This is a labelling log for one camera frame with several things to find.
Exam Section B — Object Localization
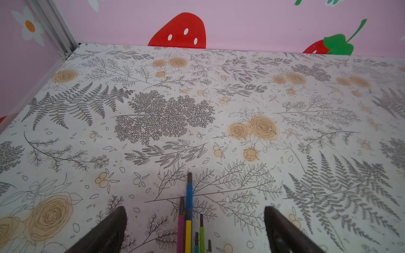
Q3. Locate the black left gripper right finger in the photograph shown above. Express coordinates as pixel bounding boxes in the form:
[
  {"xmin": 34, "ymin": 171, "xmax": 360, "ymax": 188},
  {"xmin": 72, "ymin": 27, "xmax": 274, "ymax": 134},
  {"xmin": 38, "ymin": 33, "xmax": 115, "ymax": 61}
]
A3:
[{"xmin": 264, "ymin": 206, "xmax": 324, "ymax": 253}]

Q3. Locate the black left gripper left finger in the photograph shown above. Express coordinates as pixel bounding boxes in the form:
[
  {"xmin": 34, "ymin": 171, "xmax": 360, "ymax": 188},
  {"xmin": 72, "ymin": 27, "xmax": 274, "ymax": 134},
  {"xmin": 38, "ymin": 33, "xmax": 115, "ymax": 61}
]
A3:
[{"xmin": 66, "ymin": 206, "xmax": 128, "ymax": 253}]

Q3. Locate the silver frame post left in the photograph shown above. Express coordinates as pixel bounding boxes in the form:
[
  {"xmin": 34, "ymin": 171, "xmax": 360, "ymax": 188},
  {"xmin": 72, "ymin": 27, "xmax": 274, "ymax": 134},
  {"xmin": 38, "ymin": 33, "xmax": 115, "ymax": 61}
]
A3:
[{"xmin": 27, "ymin": 0, "xmax": 79, "ymax": 60}]

